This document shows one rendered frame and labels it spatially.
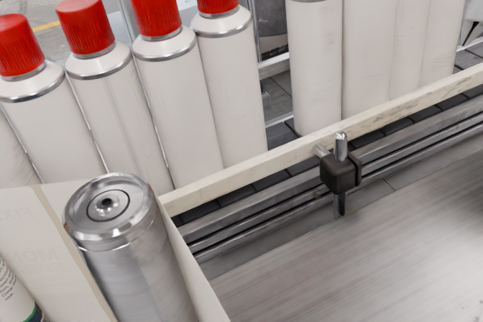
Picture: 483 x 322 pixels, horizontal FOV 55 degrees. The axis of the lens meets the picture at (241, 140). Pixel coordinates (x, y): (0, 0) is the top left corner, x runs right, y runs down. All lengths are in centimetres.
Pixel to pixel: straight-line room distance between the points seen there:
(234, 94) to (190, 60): 6
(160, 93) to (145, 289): 19
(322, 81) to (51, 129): 25
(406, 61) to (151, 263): 37
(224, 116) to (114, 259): 24
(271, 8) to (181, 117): 39
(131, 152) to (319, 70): 19
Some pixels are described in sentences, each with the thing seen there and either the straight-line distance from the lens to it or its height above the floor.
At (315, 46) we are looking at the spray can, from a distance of 43.
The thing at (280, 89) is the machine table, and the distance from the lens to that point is 68.
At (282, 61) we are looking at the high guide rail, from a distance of 48.
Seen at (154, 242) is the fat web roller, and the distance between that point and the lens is 20.
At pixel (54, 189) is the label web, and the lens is 23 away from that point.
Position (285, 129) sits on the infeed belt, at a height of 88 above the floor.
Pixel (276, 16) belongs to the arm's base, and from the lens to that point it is 74.
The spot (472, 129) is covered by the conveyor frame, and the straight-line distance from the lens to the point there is 60.
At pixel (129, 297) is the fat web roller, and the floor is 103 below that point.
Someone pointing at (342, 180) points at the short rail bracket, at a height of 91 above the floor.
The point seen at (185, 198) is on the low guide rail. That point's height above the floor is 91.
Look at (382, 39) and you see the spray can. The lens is 45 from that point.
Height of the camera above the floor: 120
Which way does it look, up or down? 39 degrees down
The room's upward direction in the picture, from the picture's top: 9 degrees counter-clockwise
